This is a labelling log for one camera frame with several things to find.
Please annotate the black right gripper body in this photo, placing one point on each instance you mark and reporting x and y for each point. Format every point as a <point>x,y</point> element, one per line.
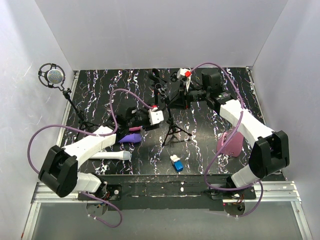
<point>192,95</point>

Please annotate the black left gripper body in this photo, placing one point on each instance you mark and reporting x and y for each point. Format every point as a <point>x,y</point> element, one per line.
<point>141,119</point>

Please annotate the black round-base mic stand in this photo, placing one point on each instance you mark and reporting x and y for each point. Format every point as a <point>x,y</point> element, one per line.
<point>159,85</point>

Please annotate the purple handheld microphone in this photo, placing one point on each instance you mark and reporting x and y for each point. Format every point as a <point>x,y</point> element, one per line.
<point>131,138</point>

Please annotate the black tripod stand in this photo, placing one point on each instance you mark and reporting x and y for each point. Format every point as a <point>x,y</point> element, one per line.
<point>173,128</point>
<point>83,123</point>

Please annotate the white handheld microphone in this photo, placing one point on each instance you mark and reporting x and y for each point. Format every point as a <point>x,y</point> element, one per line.
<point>118,155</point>

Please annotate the pink handheld microphone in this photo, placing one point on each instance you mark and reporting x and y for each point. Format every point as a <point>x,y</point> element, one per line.
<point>135,129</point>

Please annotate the black stand with purple mic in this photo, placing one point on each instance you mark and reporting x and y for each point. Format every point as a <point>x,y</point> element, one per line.
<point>174,77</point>

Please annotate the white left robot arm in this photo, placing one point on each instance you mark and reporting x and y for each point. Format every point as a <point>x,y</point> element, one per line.
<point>60,170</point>

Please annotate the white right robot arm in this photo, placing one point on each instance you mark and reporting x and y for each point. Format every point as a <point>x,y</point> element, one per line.
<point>269,149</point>

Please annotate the blue and white block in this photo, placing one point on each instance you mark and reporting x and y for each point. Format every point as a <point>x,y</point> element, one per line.
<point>176,163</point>

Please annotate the pink box holder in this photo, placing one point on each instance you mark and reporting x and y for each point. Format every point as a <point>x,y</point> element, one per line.
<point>235,145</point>

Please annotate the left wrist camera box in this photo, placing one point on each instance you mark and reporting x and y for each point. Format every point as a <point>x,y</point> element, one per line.
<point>155,115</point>

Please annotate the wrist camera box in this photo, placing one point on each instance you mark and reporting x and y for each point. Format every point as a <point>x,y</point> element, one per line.
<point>155,115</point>
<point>184,75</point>

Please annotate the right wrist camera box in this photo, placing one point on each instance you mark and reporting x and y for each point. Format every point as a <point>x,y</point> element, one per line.
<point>184,75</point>

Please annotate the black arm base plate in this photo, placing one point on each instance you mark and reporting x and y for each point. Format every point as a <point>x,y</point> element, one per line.
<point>176,195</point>

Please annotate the silver studio mic shock mount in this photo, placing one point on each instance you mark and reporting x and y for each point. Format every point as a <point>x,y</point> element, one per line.
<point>52,76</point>

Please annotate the aluminium frame rail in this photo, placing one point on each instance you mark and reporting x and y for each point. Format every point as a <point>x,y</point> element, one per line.
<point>170,218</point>

